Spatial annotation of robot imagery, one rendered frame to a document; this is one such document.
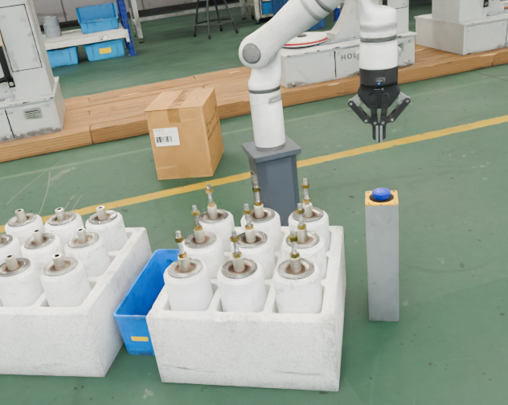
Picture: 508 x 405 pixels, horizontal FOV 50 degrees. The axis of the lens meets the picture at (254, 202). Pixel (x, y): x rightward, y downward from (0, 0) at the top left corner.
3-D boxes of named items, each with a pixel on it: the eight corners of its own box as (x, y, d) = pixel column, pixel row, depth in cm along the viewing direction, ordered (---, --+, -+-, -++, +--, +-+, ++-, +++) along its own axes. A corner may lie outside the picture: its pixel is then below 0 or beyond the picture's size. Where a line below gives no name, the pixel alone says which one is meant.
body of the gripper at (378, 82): (356, 67, 106) (357, 114, 110) (401, 64, 104) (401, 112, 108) (357, 59, 112) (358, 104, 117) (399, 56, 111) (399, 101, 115)
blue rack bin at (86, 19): (80, 29, 559) (75, 7, 550) (118, 23, 567) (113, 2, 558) (80, 34, 515) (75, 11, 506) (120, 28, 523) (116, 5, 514)
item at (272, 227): (247, 289, 138) (238, 226, 130) (251, 268, 147) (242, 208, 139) (285, 288, 137) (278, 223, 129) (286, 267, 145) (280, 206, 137)
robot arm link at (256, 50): (302, -17, 133) (315, -21, 141) (229, 50, 149) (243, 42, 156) (325, 15, 134) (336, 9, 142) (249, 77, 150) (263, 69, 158)
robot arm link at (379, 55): (400, 55, 114) (400, 25, 111) (403, 68, 104) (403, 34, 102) (356, 59, 116) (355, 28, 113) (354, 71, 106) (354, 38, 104)
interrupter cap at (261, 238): (264, 230, 128) (263, 227, 127) (271, 245, 121) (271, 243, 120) (231, 236, 126) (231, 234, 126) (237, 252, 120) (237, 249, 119)
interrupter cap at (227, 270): (222, 283, 110) (222, 280, 109) (220, 263, 116) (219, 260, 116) (260, 276, 110) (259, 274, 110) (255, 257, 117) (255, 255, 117)
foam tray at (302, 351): (207, 282, 156) (197, 227, 148) (346, 284, 147) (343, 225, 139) (161, 382, 121) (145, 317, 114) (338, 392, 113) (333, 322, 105)
